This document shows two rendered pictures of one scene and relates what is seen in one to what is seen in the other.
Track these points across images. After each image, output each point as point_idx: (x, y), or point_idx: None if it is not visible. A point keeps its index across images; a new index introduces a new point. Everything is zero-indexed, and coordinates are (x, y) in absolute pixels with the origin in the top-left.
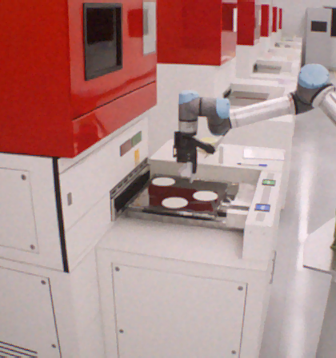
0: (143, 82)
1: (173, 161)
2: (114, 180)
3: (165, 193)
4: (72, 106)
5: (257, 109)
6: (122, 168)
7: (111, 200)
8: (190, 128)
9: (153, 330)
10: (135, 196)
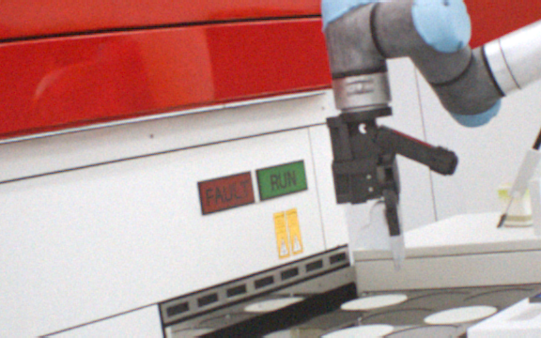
0: (266, 8)
1: (413, 249)
2: (179, 276)
3: (349, 321)
4: None
5: None
6: (213, 250)
7: (165, 330)
8: (358, 94)
9: None
10: (262, 331)
